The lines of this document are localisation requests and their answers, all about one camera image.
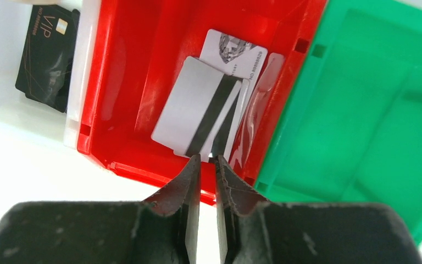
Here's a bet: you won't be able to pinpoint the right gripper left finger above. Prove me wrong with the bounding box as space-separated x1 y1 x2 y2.
0 155 201 263

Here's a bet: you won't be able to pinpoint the black card in white bin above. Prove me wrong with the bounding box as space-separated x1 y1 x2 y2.
15 4 80 113

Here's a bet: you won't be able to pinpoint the white card with stripe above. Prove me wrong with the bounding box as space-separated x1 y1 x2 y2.
151 56 249 162

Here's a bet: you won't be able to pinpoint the white cards in red bin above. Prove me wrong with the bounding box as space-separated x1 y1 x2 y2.
199 29 268 94

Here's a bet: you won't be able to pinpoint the red bin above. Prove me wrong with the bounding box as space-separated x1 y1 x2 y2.
76 1 327 205

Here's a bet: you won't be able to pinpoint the white bin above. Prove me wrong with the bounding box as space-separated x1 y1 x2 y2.
0 1 101 149

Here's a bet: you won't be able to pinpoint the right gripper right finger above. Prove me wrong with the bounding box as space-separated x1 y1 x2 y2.
215 156 422 263

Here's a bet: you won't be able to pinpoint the green bin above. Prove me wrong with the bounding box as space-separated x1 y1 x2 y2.
255 1 422 243

